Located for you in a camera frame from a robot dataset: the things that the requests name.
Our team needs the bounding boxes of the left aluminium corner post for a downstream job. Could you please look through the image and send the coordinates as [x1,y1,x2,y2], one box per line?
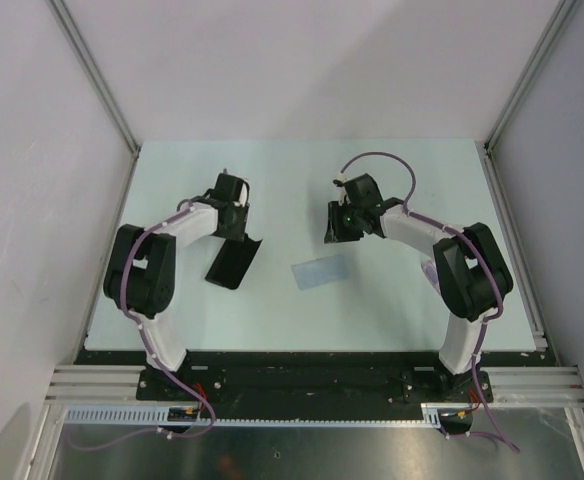
[45,0,140,159]

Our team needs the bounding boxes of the white slotted cable duct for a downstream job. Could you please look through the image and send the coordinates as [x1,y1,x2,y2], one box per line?
[62,402,444,429]

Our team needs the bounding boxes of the light blue cleaning cloth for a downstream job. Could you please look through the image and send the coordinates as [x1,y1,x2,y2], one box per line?
[291,255,348,291]

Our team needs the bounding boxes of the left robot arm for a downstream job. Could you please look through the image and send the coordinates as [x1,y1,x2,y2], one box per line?
[103,171,260,400]

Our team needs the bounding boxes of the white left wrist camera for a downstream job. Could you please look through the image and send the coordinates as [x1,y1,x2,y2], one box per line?
[235,178,250,208]

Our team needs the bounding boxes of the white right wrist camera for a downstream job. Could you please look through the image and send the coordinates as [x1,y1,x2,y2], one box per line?
[333,172,349,205]

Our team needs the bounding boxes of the aluminium corner post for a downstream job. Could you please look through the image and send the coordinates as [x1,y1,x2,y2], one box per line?
[483,0,582,154]
[45,0,140,159]

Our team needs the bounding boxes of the black glasses case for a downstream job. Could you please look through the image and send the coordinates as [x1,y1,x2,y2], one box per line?
[205,236,262,290]

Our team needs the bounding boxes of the right aluminium corner post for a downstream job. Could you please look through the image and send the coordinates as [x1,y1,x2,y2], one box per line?
[483,0,582,154]

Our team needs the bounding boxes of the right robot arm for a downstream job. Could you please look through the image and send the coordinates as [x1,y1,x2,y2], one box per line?
[324,174,513,401]

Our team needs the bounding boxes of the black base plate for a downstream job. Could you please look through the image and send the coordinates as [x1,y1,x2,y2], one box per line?
[74,349,558,435]

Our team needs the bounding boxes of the pink purple sunglasses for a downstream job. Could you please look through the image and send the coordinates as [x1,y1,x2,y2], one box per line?
[421,258,441,294]

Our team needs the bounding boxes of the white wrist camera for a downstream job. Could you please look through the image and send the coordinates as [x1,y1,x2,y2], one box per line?
[235,178,250,208]
[333,172,349,205]

